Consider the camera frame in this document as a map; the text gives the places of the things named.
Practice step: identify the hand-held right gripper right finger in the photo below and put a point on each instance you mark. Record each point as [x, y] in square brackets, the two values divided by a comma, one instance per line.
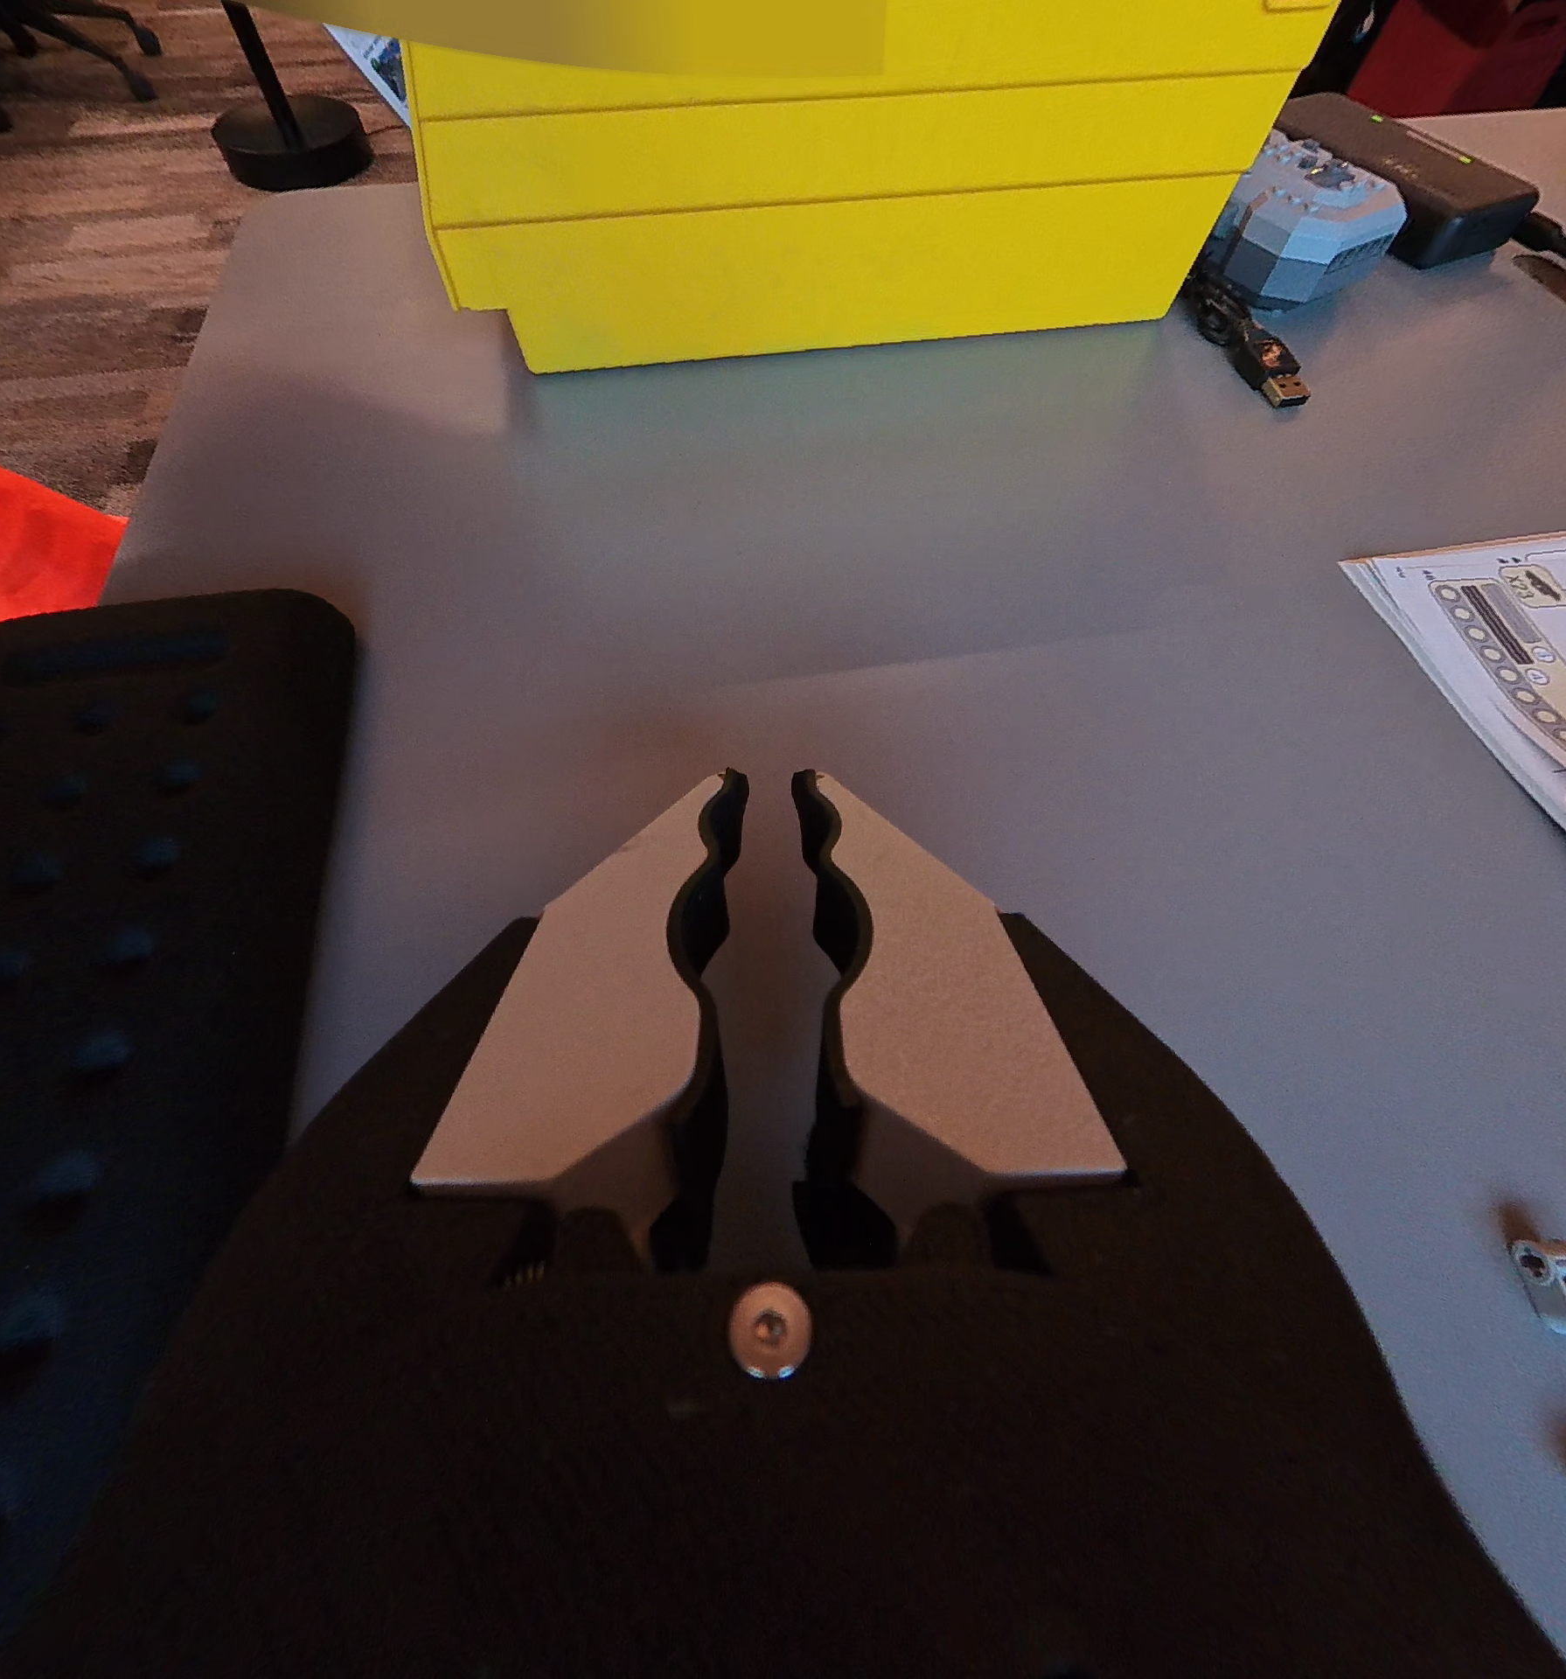
[966, 1050]

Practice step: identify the yellow plastic bin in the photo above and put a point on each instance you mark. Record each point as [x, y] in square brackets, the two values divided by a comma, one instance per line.
[836, 222]

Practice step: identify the black office chair base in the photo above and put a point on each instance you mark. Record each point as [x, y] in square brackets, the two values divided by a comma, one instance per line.
[62, 40]

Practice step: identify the open instruction booklet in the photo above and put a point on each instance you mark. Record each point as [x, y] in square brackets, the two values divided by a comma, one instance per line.
[1531, 682]

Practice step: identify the bright orange object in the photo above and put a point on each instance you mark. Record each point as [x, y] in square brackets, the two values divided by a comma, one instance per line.
[15, 538]

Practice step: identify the black-and-white paper leaflet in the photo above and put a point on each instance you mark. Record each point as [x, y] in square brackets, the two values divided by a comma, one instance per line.
[383, 65]

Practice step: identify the black power adapter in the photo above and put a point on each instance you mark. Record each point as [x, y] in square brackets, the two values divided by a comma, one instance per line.
[1439, 184]

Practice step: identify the grey battery hub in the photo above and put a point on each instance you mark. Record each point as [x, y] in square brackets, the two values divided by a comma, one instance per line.
[1307, 222]

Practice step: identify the red bag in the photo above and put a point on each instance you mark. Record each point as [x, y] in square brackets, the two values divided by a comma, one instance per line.
[1466, 53]

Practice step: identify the black round stand base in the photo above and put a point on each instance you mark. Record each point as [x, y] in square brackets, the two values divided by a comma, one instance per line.
[291, 137]

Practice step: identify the small grey connector brick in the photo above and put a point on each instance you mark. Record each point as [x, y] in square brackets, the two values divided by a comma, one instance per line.
[1563, 1286]

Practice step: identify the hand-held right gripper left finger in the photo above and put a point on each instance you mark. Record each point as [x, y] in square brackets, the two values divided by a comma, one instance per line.
[573, 1050]

